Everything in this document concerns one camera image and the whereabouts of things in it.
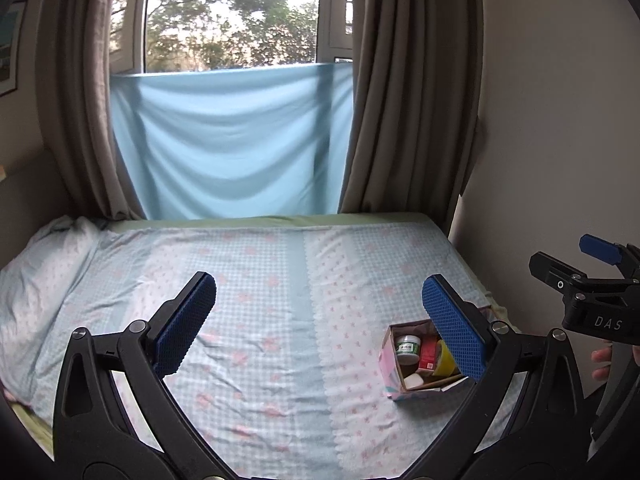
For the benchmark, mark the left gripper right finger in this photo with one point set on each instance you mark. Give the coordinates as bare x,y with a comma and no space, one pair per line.
521,419

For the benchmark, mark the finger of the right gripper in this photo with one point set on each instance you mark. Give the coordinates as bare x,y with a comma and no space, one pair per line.
557,274
602,250

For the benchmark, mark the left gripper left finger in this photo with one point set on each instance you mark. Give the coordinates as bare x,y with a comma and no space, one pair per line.
114,417

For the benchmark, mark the yellow tape roll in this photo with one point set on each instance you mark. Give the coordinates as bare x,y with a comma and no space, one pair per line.
445,364

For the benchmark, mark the white earbuds case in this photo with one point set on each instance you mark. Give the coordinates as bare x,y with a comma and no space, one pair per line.
414,381

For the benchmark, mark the red carton box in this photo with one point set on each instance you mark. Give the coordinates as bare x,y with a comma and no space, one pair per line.
428,353

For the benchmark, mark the green labelled white jar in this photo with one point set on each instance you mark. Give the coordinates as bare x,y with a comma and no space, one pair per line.
407,349

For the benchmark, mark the pink cardboard box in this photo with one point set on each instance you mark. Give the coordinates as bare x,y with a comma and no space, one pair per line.
393,374

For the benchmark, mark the person's right hand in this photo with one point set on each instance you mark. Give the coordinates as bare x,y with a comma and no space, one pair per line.
602,359

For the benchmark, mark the blue checkered pillow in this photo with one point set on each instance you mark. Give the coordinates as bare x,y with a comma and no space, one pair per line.
33,287

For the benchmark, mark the blue checkered bed sheet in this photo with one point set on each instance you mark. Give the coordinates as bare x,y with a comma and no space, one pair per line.
282,380

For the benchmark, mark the right brown curtain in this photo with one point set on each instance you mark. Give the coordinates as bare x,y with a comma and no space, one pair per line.
417,67

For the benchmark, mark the brown curtain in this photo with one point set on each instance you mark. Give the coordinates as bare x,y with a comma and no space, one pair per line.
74,110
417,67

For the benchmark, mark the grey bed headboard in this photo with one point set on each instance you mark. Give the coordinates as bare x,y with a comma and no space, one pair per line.
31,197

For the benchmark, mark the light blue hanging cloth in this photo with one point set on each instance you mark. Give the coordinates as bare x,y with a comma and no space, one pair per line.
265,141

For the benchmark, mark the left brown curtain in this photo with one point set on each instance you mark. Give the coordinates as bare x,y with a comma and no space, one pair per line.
74,110

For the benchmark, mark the framed landscape picture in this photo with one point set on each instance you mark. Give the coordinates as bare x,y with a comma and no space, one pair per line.
10,35

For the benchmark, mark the window frame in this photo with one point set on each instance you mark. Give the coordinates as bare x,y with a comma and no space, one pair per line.
161,36

